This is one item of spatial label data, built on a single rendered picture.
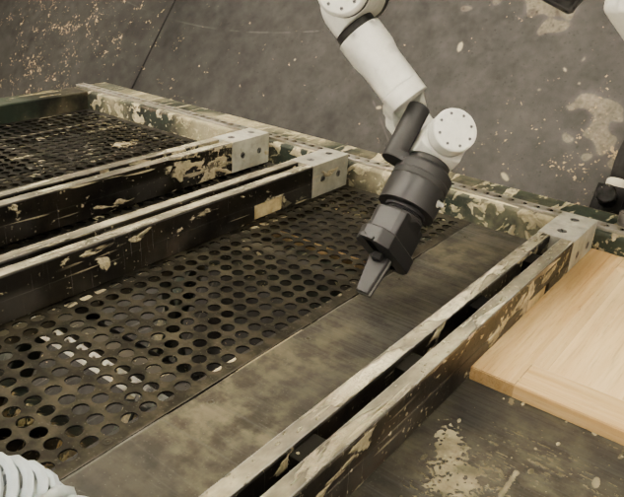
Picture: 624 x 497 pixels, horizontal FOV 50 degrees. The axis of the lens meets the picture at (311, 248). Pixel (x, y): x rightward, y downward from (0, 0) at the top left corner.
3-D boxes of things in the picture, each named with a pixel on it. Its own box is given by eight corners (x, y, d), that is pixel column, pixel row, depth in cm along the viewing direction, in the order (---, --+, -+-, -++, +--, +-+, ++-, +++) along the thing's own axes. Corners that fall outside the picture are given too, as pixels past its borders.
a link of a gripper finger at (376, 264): (353, 290, 97) (373, 252, 99) (372, 297, 96) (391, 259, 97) (349, 286, 96) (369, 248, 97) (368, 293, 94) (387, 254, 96)
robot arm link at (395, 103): (453, 158, 108) (403, 91, 108) (477, 141, 100) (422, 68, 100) (424, 180, 107) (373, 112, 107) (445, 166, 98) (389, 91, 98)
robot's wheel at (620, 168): (633, 154, 207) (631, 117, 190) (650, 157, 204) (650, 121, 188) (608, 210, 203) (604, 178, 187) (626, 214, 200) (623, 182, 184)
